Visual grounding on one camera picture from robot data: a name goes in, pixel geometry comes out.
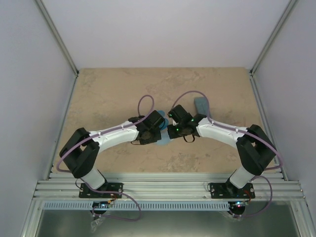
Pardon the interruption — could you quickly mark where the left aluminium frame post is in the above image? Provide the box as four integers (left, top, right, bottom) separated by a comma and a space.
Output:
34, 0, 79, 77

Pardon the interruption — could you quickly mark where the right small circuit board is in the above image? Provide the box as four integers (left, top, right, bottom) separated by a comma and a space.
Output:
230, 201, 249, 209

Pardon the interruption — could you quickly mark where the blue hard glasses case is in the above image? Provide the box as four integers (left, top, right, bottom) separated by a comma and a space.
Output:
158, 110, 169, 130

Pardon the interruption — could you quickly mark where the grey-blue teal-lined glasses case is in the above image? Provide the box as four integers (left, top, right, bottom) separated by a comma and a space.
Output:
194, 97, 211, 118

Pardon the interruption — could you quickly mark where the aluminium frame post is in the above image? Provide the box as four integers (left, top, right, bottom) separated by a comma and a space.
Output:
249, 0, 299, 77
34, 0, 79, 77

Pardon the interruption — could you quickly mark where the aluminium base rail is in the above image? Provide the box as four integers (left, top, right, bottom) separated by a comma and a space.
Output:
33, 172, 306, 201

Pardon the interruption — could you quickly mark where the small circuit board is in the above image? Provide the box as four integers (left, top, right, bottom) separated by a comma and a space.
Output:
92, 200, 115, 209
230, 201, 249, 209

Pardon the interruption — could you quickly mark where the right aluminium frame post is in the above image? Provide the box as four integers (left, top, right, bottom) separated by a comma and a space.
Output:
249, 0, 299, 77

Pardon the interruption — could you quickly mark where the black mounting plate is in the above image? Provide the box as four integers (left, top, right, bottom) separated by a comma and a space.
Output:
79, 182, 123, 199
207, 181, 255, 199

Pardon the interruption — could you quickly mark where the left small circuit board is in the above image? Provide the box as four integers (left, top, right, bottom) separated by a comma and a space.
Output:
92, 200, 115, 209

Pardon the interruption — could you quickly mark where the blue cleaning cloth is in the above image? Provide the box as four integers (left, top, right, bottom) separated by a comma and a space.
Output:
157, 135, 171, 146

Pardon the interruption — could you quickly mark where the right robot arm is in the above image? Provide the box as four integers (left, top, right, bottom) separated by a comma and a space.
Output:
167, 105, 276, 197

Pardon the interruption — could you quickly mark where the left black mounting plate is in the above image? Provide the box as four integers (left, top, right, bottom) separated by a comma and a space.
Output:
79, 182, 123, 199

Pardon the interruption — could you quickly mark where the grey slotted cable duct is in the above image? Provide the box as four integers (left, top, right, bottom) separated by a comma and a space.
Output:
43, 200, 230, 211

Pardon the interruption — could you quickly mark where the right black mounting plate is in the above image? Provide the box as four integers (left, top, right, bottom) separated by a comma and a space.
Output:
207, 181, 255, 199

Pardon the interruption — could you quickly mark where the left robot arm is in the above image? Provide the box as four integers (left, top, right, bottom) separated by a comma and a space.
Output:
59, 110, 165, 197

